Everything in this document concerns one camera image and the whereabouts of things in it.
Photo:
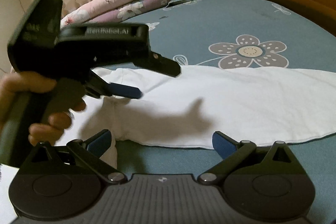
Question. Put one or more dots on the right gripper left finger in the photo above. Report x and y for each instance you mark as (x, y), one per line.
(59, 182)

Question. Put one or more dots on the person's left hand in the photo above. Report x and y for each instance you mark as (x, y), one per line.
(35, 108)

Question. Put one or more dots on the teal floral bed sheet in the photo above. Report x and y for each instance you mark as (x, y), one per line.
(232, 34)

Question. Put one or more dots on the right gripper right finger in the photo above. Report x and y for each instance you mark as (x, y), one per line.
(262, 183)

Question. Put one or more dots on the purple floral folded quilt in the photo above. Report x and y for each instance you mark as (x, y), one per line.
(129, 10)

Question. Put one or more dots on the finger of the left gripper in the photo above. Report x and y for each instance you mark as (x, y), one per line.
(96, 87)
(157, 63)

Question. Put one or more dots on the white printed long-sleeve shirt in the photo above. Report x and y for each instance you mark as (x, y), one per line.
(177, 117)

